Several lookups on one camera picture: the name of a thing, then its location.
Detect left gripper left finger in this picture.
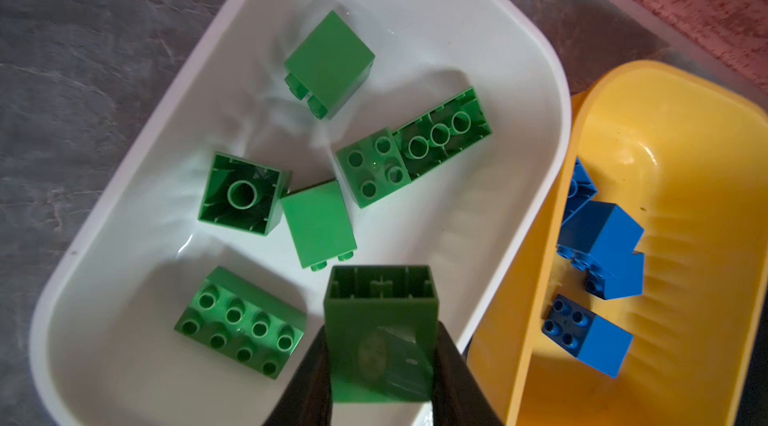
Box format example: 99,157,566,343
263,326,333,426

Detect green lego small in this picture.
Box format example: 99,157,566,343
324,265,439,403

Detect green long lego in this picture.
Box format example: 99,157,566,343
393,87,492,181
174,266,307,379

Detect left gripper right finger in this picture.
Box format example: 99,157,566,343
431,322,503,425

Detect white rectangular container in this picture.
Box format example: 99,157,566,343
28,0,572,426

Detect yellow rectangular container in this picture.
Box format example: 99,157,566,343
468,61,767,425

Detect blue lego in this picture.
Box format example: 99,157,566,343
542,295,634,378
556,201,644,277
562,158,598,224
584,252,645,300

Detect green lego cluster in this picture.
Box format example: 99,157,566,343
198,153,292,236
335,128,411,209

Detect green lego cluster top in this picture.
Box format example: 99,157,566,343
198,153,292,236

